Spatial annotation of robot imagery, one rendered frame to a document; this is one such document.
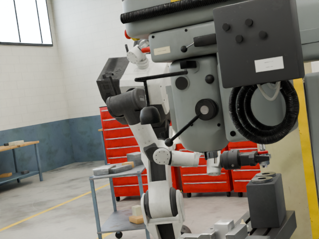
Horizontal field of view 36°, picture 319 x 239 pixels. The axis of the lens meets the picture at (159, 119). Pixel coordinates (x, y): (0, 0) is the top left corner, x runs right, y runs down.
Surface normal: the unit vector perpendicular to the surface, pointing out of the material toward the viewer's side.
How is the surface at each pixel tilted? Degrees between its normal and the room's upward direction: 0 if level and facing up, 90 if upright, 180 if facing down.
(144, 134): 108
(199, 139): 118
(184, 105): 90
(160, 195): 60
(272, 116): 90
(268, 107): 90
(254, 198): 90
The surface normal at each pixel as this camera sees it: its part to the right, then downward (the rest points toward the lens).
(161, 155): 0.11, 0.35
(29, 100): 0.89, -0.10
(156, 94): 0.51, 0.37
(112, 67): -0.21, -0.77
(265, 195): -0.36, 0.10
